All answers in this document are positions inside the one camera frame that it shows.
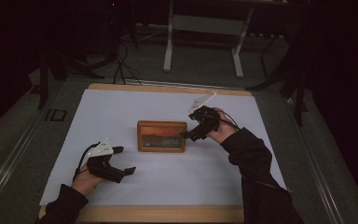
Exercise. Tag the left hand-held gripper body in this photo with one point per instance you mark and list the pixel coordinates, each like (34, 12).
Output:
(104, 166)

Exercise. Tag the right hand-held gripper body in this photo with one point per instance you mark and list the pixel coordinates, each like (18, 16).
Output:
(206, 118)

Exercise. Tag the person's right hand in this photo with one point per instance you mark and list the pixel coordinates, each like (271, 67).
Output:
(222, 132)

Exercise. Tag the person's left hand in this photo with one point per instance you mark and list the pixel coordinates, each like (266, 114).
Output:
(85, 183)

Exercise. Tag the white table mat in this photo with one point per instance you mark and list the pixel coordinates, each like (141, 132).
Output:
(167, 177)

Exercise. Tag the black floor socket box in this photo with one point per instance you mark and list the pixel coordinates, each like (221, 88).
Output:
(56, 115)

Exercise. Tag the black metal stand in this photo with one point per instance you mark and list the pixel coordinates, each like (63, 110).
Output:
(43, 81)
(298, 99)

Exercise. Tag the white metal desk frame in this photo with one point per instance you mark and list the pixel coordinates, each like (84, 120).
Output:
(205, 25)

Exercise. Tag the metal floor rail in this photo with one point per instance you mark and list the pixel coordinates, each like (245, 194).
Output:
(9, 165)
(317, 168)

